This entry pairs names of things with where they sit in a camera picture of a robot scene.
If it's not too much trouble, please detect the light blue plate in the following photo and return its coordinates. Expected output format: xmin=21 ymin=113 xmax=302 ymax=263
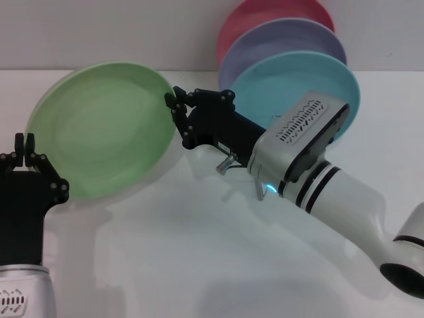
xmin=228 ymin=50 xmax=362 ymax=144

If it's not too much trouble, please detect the red plate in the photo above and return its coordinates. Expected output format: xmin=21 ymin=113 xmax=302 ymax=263
xmin=217 ymin=0 xmax=336 ymax=68

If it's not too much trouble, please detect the metal wire plate rack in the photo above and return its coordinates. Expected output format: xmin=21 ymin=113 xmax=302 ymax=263
xmin=254 ymin=114 xmax=282 ymax=202

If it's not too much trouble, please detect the purple plate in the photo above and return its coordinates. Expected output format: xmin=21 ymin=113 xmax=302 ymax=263
xmin=218 ymin=18 xmax=348 ymax=87

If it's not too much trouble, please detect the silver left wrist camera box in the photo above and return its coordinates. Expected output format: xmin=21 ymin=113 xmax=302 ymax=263
xmin=0 ymin=287 xmax=29 ymax=318

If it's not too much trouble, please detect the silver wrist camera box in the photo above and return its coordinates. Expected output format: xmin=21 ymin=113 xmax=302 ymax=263
xmin=0 ymin=287 xmax=29 ymax=318
xmin=274 ymin=91 xmax=350 ymax=183

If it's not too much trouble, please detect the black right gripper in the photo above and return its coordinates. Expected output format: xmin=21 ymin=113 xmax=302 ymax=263
xmin=164 ymin=86 xmax=268 ymax=174

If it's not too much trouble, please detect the green plate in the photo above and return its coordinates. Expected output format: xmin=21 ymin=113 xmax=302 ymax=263
xmin=25 ymin=61 xmax=178 ymax=201

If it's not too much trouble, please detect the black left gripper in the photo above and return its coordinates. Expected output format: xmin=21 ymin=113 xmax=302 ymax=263
xmin=0 ymin=132 xmax=71 ymax=266

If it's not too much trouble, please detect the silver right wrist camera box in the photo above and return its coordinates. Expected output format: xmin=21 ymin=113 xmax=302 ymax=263
xmin=274 ymin=91 xmax=350 ymax=183

